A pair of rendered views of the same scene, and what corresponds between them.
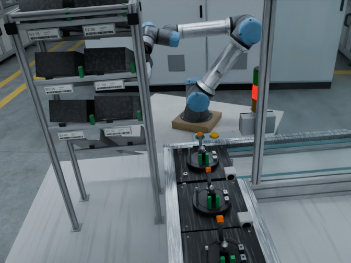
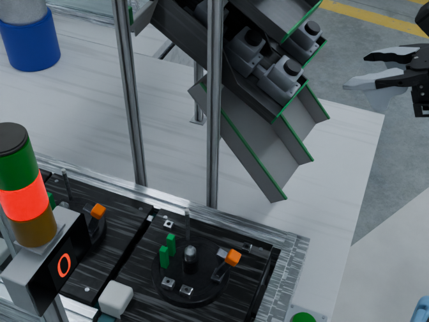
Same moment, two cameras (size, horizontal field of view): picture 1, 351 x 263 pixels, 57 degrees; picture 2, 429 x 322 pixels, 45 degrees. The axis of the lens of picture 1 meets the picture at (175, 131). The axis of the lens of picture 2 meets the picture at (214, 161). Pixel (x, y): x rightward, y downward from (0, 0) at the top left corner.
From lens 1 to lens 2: 1.47 m
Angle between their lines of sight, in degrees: 83
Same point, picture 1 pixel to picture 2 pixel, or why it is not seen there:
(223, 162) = (161, 312)
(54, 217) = not seen: hidden behind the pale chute
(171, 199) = (134, 193)
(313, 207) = not seen: outside the picture
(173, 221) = (86, 179)
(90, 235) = (175, 129)
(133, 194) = (227, 191)
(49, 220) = not seen: hidden behind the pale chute
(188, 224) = (57, 184)
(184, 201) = (106, 198)
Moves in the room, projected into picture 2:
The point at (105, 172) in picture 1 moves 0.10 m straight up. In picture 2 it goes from (313, 170) to (319, 140)
